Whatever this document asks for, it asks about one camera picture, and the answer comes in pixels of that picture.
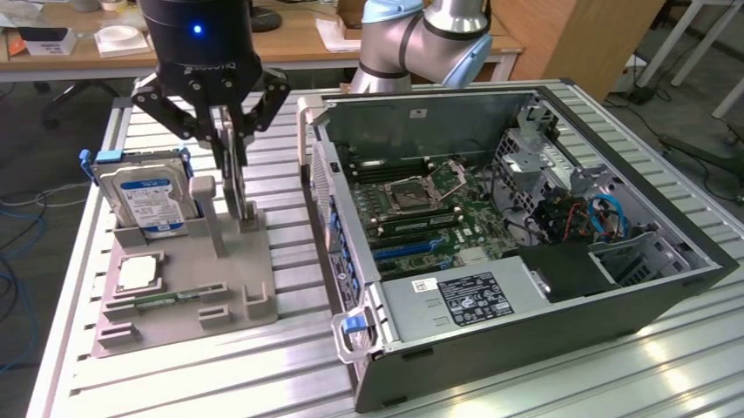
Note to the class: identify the white cardboard box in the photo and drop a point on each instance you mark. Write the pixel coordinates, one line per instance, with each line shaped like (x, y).
(47, 41)

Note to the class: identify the blue case release latch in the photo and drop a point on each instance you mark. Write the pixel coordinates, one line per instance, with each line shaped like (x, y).
(353, 325)

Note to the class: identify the metal socket cover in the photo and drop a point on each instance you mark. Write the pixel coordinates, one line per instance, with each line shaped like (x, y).
(451, 178)

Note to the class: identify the black office chair base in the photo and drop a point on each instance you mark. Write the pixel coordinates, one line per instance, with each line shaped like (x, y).
(76, 100)

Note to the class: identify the silver chipset heatsink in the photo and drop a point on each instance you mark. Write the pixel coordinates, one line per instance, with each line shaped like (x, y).
(476, 257)

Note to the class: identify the black installed RAM stick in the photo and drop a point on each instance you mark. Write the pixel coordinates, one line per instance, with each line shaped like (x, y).
(419, 222)

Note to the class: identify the silver CPU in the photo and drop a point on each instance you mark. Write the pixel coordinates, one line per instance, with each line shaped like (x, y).
(138, 272)

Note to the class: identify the green RAM stick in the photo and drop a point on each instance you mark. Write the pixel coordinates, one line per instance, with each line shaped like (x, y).
(174, 298)

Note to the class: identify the wooden cabinet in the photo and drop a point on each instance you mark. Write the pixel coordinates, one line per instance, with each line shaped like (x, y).
(582, 43)

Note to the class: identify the white paper sheets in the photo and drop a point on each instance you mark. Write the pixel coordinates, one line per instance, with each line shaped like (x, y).
(340, 41)

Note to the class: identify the brown cardboard box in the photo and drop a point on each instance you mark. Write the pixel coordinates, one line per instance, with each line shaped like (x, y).
(352, 15)

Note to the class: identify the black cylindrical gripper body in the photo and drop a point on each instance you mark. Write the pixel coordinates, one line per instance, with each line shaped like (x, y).
(198, 52)

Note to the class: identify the white table frame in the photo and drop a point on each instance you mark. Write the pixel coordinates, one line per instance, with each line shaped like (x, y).
(693, 26)

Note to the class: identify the black stand base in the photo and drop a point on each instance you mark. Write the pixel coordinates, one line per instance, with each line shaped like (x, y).
(703, 150)

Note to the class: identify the metal disk bay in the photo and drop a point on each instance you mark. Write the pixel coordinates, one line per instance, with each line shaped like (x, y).
(639, 261)

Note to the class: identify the grey power supply unit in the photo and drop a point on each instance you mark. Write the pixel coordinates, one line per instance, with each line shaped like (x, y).
(466, 300)

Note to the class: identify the grey parts rack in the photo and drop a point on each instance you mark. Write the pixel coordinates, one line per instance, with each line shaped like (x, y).
(192, 278)

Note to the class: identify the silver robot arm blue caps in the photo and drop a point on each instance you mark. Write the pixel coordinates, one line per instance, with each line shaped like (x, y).
(407, 39)

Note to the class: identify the green motherboard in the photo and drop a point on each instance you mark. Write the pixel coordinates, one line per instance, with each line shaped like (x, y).
(466, 226)

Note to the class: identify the wooden desk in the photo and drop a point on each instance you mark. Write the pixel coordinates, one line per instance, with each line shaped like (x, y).
(58, 65)

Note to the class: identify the CPU socket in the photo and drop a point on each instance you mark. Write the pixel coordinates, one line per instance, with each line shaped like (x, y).
(409, 196)

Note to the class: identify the blue expansion slot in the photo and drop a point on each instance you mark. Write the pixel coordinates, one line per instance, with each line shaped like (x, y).
(401, 253)

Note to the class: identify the metal drive cage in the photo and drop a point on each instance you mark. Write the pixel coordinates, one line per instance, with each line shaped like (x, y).
(535, 165)

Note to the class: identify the hard disk in blue caddy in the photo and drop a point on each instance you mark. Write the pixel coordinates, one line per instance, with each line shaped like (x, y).
(146, 196)

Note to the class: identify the black round desk object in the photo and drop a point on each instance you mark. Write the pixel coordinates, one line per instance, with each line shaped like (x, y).
(268, 21)

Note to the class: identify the white tape roll holder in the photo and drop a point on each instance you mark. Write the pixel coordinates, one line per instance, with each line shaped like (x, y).
(120, 41)

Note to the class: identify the open black PC case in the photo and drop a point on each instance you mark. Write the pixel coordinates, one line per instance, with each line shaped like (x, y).
(582, 326)

